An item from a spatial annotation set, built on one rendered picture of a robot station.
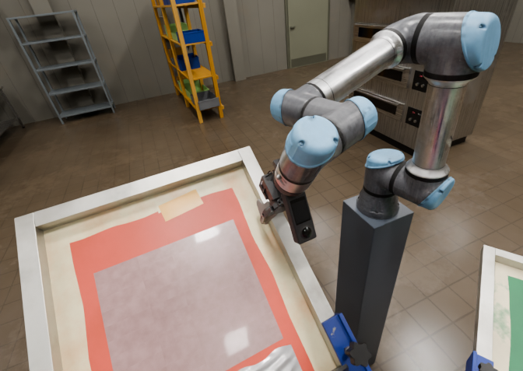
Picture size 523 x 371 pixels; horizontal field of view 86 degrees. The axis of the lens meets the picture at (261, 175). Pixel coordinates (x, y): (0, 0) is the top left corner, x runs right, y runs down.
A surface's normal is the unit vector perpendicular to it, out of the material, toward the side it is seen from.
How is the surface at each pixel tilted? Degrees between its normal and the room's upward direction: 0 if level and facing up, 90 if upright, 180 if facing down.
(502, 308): 0
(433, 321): 0
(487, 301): 0
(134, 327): 32
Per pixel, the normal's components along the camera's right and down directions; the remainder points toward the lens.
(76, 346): 0.14, -0.46
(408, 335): -0.11, -0.83
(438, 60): -0.84, 0.40
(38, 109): 0.38, 0.48
